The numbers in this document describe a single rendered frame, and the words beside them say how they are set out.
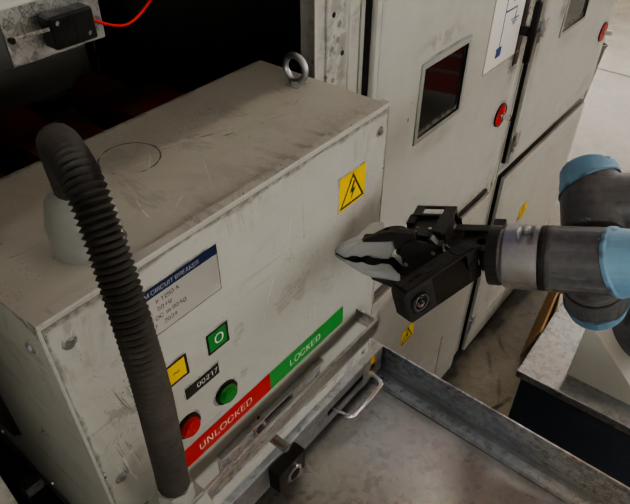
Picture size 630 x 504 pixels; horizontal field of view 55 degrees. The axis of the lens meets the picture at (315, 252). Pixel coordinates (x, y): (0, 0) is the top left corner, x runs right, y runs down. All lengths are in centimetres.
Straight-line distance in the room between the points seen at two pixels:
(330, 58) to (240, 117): 21
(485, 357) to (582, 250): 168
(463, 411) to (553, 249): 46
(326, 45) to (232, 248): 38
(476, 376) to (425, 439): 123
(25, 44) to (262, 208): 27
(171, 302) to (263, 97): 32
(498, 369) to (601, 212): 155
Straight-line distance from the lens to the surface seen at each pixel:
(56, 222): 55
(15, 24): 63
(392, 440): 107
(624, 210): 85
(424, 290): 69
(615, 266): 70
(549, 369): 136
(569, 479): 108
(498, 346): 241
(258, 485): 96
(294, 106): 78
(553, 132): 209
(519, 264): 71
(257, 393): 82
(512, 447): 109
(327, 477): 103
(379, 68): 99
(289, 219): 69
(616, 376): 132
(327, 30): 89
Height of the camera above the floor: 174
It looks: 40 degrees down
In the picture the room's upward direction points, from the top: straight up
